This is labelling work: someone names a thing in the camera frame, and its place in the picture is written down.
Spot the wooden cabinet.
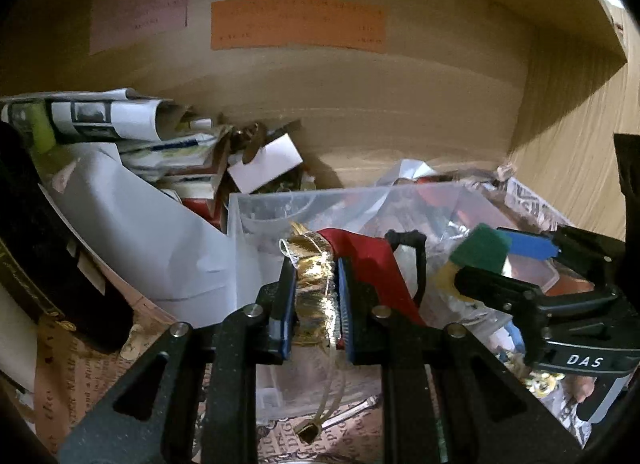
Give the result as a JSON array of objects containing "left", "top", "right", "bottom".
[{"left": 0, "top": 0, "right": 629, "bottom": 245}]

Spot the large white paper sheet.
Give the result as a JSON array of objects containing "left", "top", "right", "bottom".
[{"left": 37, "top": 141, "right": 238, "bottom": 329}]

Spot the black bag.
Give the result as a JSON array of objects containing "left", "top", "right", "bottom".
[{"left": 0, "top": 121, "right": 135, "bottom": 355}]

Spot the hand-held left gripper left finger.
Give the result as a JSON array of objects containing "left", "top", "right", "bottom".
[{"left": 57, "top": 254, "right": 301, "bottom": 464}]

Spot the stack of booklets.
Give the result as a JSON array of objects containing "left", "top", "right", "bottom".
[{"left": 120, "top": 114, "right": 236, "bottom": 232}]

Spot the red ribbon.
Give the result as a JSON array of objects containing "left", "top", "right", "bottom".
[{"left": 317, "top": 228, "right": 423, "bottom": 327}]

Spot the green sponge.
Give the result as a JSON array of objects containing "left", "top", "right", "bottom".
[{"left": 448, "top": 224, "right": 513, "bottom": 275}]

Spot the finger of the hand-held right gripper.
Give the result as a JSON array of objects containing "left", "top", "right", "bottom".
[
  {"left": 495, "top": 225, "right": 628, "bottom": 275},
  {"left": 454, "top": 266, "right": 618, "bottom": 329}
]

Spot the rolled newspaper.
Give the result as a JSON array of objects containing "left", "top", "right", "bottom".
[{"left": 0, "top": 88, "right": 176, "bottom": 145}]

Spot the yellow-green tube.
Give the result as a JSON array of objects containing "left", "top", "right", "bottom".
[{"left": 29, "top": 100, "right": 56, "bottom": 155}]

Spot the small white card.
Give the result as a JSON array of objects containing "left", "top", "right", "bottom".
[{"left": 227, "top": 134, "right": 304, "bottom": 195}]

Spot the gold foil ribbon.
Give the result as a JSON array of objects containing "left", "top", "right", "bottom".
[{"left": 279, "top": 224, "right": 342, "bottom": 360}]

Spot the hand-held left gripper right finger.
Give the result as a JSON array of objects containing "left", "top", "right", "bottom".
[{"left": 336, "top": 255, "right": 585, "bottom": 464}]

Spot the brown printed wrapping paper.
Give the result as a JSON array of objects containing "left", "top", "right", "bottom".
[{"left": 30, "top": 289, "right": 211, "bottom": 457}]

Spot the black plastic handle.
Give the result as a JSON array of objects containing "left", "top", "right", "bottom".
[{"left": 384, "top": 229, "right": 429, "bottom": 307}]

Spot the pink paper label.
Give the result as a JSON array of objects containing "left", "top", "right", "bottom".
[{"left": 89, "top": 0, "right": 190, "bottom": 55}]

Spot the clear plastic container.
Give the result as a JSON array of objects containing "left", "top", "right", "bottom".
[{"left": 226, "top": 180, "right": 566, "bottom": 425}]

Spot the orange paper label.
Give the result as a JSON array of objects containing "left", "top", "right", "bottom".
[{"left": 210, "top": 0, "right": 387, "bottom": 53}]

